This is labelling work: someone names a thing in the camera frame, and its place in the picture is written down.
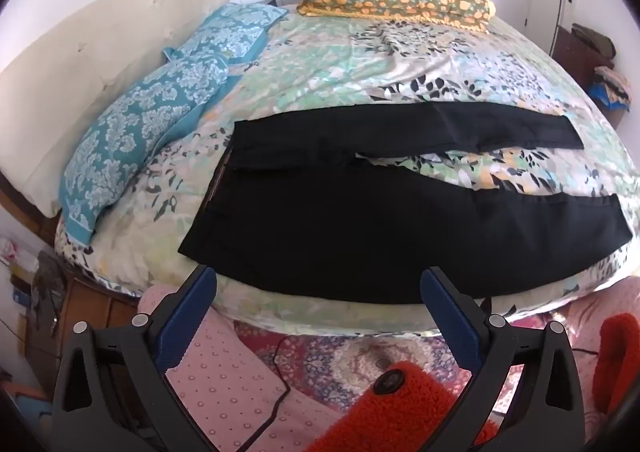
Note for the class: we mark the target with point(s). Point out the pile of folded clothes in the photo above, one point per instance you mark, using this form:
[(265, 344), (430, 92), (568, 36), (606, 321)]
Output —
[(612, 87)]

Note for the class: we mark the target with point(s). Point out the olive cloth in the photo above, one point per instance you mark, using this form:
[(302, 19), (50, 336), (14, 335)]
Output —
[(595, 40)]

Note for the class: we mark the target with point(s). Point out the person's pink dotted pajamas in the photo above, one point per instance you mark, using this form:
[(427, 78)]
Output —
[(220, 382)]

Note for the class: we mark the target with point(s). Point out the black pants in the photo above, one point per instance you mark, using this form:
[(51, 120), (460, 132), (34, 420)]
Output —
[(325, 232)]

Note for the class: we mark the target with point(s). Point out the person's red fleece jacket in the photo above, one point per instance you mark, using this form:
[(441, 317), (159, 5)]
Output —
[(400, 422)]

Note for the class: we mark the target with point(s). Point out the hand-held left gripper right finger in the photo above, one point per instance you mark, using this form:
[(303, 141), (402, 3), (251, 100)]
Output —
[(450, 317)]

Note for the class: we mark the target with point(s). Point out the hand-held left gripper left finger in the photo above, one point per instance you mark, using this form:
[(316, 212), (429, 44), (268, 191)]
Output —
[(187, 317)]

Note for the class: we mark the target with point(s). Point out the large blue patterned pillow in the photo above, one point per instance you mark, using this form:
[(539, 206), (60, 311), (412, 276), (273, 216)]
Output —
[(135, 132)]

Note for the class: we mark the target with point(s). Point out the cream padded headboard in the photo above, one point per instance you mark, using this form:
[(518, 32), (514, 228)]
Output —
[(75, 67)]

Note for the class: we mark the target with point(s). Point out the dark wooden cabinet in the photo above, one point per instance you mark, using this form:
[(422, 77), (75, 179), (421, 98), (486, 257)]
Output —
[(575, 52)]

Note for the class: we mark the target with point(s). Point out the floral leaf-print bedsheet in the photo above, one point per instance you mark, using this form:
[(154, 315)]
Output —
[(350, 62)]

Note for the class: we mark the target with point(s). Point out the small blue patterned pillow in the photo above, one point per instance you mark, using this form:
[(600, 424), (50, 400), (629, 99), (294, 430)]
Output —
[(235, 27)]

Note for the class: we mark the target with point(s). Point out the patterned rug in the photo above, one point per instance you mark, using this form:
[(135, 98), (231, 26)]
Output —
[(325, 362)]

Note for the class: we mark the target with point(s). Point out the wooden nightstand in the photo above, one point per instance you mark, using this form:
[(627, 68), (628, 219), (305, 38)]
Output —
[(90, 302)]

